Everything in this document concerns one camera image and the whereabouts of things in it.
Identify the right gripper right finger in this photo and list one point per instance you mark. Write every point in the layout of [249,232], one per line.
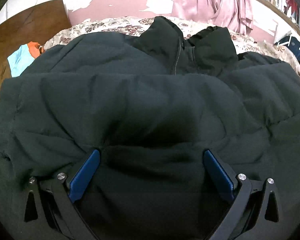
[217,177]

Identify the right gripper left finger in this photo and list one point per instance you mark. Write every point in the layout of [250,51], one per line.
[81,174]

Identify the black padded jacket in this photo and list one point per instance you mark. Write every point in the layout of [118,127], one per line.
[151,105]

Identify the floral bed cover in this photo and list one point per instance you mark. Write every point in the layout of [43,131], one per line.
[136,26]

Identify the orange blue brown pillow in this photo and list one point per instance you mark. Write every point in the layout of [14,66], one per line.
[19,60]

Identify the dark blue backpack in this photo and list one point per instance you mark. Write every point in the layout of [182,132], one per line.
[292,43]

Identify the brown wooden headboard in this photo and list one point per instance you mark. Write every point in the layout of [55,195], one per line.
[38,24]

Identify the pink curtain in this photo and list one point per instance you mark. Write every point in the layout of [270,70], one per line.
[236,15]

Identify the red hanging garment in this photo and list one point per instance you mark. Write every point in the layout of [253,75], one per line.
[292,4]

